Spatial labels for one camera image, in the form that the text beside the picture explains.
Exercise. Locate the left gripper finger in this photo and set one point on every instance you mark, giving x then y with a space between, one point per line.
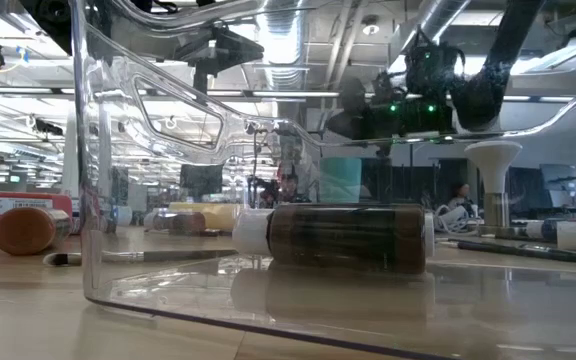
238 47

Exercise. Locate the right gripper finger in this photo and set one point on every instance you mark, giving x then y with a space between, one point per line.
358 127
355 95

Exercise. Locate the clear plastic bin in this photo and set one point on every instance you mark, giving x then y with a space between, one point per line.
468 320

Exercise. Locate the orange paint bottle black label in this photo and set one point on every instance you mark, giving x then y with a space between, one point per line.
28 231

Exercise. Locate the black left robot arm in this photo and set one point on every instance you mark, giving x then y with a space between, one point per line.
48 20

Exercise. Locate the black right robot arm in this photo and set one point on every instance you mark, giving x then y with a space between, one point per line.
498 60

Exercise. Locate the thin black paint brush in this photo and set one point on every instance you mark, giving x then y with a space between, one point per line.
448 243
533 252
118 257

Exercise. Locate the large red paint bottle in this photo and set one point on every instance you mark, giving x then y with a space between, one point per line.
8 225

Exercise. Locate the teal plastic cup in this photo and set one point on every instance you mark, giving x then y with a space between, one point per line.
340 180

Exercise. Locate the person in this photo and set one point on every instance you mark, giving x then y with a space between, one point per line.
290 190
460 192

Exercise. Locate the clear jar white lid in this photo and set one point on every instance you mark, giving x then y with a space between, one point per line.
493 160

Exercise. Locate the white pillar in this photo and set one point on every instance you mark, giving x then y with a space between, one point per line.
70 150

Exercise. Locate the silver ventilation duct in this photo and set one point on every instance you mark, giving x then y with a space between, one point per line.
285 50
438 15

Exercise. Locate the black wall panel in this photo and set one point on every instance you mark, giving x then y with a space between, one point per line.
200 180

